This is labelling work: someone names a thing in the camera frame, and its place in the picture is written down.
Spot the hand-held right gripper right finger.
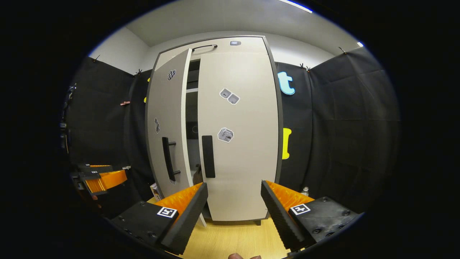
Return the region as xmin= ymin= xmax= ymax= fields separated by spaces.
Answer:
xmin=261 ymin=180 xmax=360 ymax=252

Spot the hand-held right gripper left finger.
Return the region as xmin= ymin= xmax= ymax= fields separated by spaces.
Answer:
xmin=110 ymin=182 xmax=209 ymax=255

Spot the white door with bar handle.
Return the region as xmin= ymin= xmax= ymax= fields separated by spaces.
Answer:
xmin=146 ymin=48 xmax=193 ymax=200

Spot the white shoe cabinet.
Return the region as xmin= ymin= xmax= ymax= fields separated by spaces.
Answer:
xmin=145 ymin=35 xmax=284 ymax=225

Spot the white cabinet drawer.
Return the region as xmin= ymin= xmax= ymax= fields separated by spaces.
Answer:
xmin=155 ymin=36 xmax=268 ymax=62

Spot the black backdrop cloth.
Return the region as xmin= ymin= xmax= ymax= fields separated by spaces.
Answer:
xmin=61 ymin=47 xmax=401 ymax=216

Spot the long ceiling light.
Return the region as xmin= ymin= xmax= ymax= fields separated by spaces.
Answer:
xmin=277 ymin=0 xmax=313 ymax=14

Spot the black bar door handle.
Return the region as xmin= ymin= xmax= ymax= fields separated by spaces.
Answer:
xmin=162 ymin=137 xmax=181 ymax=182

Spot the black flat door handle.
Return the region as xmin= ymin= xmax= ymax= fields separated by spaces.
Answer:
xmin=202 ymin=135 xmax=216 ymax=178

